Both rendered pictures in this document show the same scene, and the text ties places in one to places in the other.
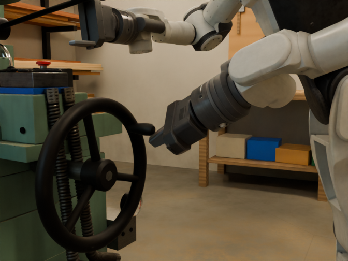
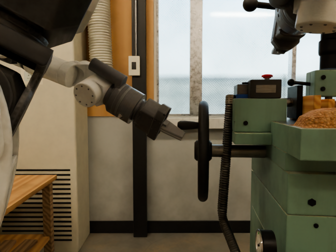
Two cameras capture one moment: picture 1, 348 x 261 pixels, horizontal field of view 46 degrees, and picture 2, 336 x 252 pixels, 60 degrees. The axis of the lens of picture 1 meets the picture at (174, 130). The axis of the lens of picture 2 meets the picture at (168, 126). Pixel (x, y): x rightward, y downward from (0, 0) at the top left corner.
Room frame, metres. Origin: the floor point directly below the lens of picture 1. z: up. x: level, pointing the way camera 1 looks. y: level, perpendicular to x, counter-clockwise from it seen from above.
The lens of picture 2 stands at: (1.47, -0.31, 0.94)
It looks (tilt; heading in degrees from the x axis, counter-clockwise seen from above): 4 degrees down; 155
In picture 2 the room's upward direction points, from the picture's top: straight up
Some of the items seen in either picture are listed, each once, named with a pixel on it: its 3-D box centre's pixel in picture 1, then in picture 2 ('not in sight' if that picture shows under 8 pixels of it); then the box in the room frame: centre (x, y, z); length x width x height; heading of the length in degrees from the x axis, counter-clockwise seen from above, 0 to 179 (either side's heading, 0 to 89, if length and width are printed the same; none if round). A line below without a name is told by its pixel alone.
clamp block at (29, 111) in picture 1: (39, 115); (255, 114); (0.82, 0.27, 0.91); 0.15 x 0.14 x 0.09; 149
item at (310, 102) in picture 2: not in sight; (303, 108); (0.90, 0.36, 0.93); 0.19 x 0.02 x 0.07; 149
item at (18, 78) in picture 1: (41, 78); (255, 88); (0.82, 0.27, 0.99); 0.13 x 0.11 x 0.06; 149
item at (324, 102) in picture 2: not in sight; (312, 109); (0.89, 0.41, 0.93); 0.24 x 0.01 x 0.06; 149
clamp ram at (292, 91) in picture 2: not in sight; (283, 102); (0.86, 0.34, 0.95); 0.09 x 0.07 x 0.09; 149
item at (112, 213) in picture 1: (111, 227); not in sight; (1.07, 0.17, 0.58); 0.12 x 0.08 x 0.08; 59
